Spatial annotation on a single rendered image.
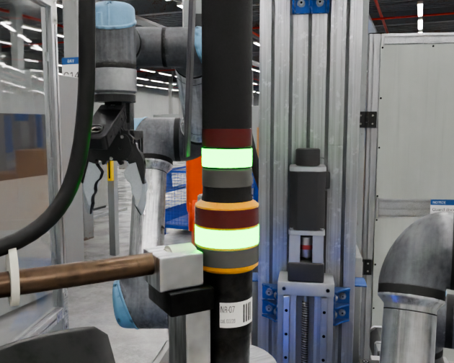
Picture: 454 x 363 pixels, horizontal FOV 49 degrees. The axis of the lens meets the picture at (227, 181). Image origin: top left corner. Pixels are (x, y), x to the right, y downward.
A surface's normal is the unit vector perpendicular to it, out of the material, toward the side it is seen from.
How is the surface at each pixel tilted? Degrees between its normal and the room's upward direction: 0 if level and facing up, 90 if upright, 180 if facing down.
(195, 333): 90
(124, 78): 90
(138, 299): 66
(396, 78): 90
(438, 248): 77
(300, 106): 90
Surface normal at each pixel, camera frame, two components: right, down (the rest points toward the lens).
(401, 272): -0.64, -0.29
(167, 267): 0.49, 0.10
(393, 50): -0.10, 0.12
